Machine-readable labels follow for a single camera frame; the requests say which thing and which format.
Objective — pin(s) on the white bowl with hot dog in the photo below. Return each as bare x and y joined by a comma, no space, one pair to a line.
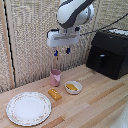
73,87

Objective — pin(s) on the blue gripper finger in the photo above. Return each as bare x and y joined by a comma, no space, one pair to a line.
68,50
56,52

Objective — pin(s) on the yellow butter block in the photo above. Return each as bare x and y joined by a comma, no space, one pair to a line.
54,94

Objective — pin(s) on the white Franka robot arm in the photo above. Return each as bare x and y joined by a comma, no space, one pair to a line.
71,12

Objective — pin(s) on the black box appliance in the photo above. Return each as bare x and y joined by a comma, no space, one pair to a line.
108,54

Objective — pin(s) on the white floral plate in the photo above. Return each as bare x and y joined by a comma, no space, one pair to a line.
29,108

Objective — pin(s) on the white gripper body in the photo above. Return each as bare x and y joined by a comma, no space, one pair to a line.
62,38

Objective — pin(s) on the pink cup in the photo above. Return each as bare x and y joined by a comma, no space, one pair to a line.
55,77

